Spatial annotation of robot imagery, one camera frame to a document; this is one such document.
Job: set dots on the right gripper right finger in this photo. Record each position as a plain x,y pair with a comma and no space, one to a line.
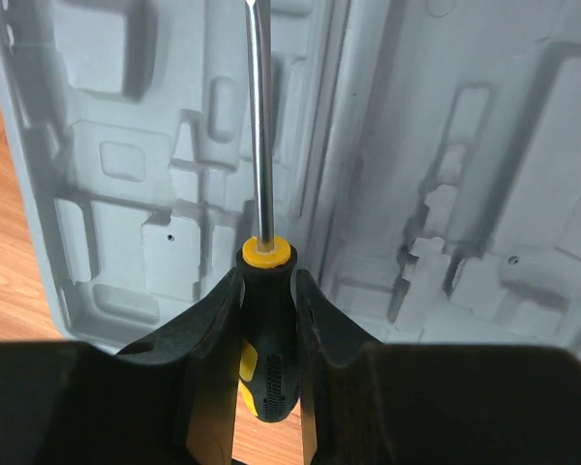
367,402

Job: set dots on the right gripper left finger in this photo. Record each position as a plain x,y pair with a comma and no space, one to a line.
167,398

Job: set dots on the flathead screwdriver black yellow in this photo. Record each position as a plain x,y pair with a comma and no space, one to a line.
268,373

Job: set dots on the grey plastic tool case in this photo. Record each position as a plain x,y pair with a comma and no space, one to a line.
426,160

